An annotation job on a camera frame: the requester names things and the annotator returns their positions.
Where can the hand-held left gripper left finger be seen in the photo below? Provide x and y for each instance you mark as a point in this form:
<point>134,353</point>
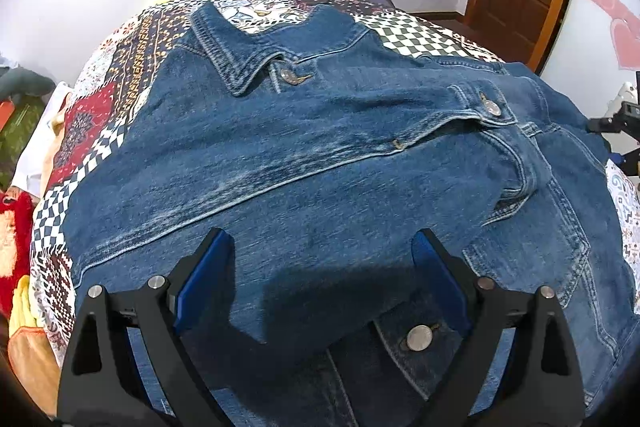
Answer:
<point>205,277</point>

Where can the white cloth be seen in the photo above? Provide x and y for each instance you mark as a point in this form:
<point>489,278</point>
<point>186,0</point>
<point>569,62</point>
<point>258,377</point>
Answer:
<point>35,147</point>

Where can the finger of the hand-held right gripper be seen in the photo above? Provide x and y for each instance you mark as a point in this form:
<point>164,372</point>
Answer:
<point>627,158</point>
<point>607,125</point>

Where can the orange box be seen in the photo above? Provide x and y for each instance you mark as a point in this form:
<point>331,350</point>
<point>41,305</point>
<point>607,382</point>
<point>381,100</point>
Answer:
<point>5,117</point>

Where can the yellow cloth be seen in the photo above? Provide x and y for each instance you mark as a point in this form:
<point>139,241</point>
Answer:
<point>27,302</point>

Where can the pink heart wall decoration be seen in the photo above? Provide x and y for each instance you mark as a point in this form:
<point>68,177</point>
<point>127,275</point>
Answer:
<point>625,37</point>

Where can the grey rolled cloth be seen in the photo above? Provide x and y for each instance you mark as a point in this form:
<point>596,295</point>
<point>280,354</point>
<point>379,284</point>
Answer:
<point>27,84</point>

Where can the orange cloth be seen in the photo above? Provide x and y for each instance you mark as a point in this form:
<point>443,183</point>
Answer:
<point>30,357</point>

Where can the red fluffy blanket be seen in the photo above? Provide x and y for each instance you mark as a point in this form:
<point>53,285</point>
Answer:
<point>20,207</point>

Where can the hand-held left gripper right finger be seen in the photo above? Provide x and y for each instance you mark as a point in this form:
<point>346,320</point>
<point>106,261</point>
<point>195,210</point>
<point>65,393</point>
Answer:
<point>440,277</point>

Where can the blue denim jacket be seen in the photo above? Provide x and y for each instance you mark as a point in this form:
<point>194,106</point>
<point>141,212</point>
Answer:
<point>310,167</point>

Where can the green bag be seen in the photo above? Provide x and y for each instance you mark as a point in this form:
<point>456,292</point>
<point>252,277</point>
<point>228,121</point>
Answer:
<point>20,142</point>

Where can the patchwork printed bedspread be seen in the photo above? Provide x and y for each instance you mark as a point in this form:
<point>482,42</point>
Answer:
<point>115,107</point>

